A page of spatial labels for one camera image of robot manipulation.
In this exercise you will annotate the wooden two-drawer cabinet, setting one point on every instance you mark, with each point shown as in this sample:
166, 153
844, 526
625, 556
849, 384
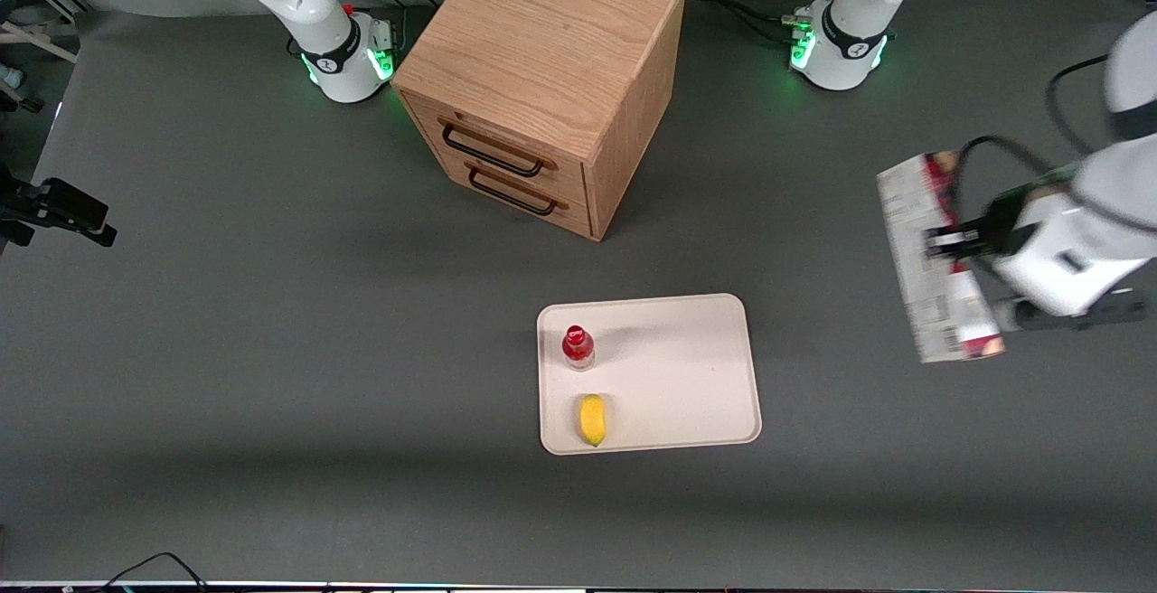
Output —
551, 42

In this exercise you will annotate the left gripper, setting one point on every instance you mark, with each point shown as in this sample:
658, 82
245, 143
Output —
1010, 216

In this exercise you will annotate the cream plastic tray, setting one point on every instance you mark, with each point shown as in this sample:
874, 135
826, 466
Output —
678, 376

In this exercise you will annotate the dark right wrist camera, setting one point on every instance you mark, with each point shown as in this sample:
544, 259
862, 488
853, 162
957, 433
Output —
72, 209

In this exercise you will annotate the red-capped small bottle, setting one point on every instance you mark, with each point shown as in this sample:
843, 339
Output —
578, 346

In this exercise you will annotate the red cookie box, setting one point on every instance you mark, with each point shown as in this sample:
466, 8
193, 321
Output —
922, 295

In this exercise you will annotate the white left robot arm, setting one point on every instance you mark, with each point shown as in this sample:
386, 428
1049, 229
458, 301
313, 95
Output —
854, 5

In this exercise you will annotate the light wooden stick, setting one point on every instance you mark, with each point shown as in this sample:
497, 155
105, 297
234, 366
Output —
36, 42

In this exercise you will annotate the yellow banana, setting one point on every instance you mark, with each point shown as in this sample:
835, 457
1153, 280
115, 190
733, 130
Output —
592, 419

